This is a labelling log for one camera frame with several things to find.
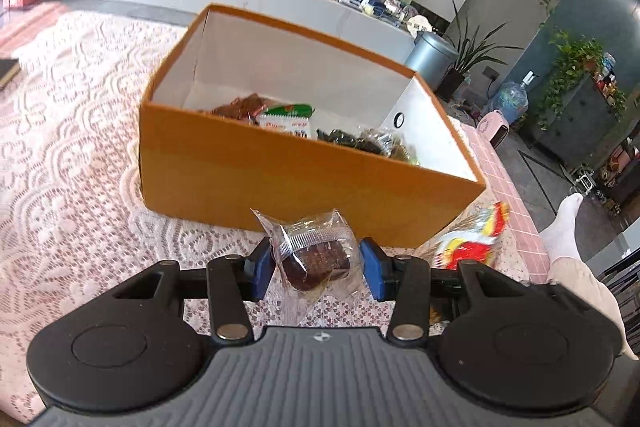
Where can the black chair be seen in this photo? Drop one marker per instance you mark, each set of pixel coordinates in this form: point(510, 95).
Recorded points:
point(622, 277)

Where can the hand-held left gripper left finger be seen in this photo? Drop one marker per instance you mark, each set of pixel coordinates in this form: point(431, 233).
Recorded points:
point(260, 272)

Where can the white green snack packet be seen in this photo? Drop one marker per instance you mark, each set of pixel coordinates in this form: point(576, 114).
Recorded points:
point(285, 122)

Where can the pink checked cloth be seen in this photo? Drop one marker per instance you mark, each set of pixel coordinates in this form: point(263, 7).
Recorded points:
point(505, 187)

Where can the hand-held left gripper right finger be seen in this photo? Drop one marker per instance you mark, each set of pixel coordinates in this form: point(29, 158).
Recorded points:
point(374, 269)

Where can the blue water bottle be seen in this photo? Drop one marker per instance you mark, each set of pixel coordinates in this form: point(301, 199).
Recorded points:
point(515, 99)

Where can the striped red yellow snack bag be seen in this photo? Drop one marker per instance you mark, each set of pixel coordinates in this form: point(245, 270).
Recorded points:
point(465, 247)

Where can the chocolate cake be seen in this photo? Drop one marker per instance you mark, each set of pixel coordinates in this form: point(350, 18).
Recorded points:
point(315, 262)

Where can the orange cardboard box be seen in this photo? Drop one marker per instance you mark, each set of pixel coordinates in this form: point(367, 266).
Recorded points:
point(250, 177)

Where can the grey trash can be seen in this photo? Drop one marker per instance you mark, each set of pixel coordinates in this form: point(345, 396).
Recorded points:
point(430, 57)

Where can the white sock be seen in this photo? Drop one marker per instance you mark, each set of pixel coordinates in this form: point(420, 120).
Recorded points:
point(562, 227)

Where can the clear green vegetable packet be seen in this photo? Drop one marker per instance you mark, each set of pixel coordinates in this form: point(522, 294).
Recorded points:
point(395, 147)

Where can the grey cabinet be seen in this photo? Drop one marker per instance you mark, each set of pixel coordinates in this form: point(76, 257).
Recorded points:
point(575, 127)

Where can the long-leaved potted plant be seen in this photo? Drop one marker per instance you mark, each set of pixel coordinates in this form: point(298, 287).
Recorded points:
point(475, 52)

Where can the leafy green plant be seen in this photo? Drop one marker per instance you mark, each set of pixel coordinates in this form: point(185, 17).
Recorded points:
point(575, 67)

